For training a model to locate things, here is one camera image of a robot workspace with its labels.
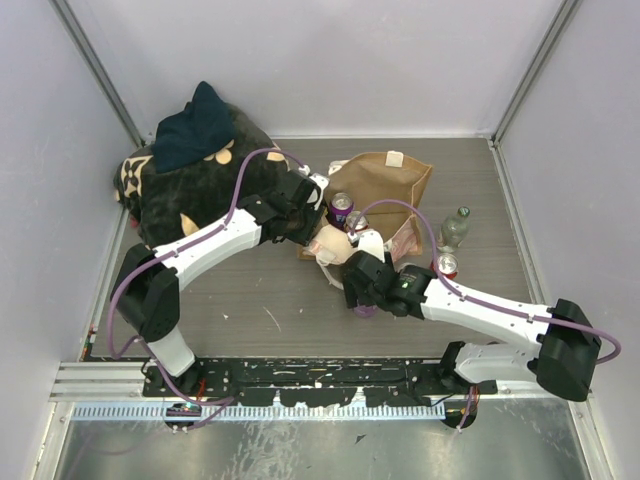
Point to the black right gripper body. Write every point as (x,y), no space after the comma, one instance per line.
(362,296)

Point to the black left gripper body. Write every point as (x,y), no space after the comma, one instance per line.
(304,224)

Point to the purple soda can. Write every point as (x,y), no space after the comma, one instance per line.
(340,206)
(363,311)

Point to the red coke can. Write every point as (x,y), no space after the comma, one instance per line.
(406,265)
(447,264)
(356,221)

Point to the clear glass bottle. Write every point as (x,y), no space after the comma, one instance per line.
(453,230)

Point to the canvas tote bag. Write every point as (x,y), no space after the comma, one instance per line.
(387,186)

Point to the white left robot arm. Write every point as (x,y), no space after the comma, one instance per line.
(148,286)

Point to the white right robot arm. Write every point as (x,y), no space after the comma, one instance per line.
(555,347)

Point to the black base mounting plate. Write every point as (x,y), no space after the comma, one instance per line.
(317,382)

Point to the dark navy cloth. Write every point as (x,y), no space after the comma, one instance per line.
(202,128)

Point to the black plush flower blanket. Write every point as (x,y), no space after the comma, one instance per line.
(166,207)

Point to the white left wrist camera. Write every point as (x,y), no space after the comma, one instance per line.
(318,183)

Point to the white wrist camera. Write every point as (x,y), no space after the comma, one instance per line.
(318,183)
(369,241)

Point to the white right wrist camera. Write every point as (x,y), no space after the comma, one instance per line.
(369,241)

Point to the aluminium rail frame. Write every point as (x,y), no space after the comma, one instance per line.
(181,413)

